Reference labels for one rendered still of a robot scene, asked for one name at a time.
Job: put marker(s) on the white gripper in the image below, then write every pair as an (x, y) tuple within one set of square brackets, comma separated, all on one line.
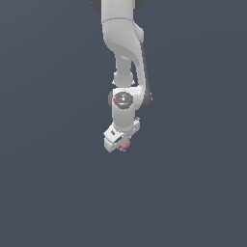
[(113, 139)]

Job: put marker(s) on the small pink object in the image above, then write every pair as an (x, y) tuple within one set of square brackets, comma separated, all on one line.
[(123, 145)]

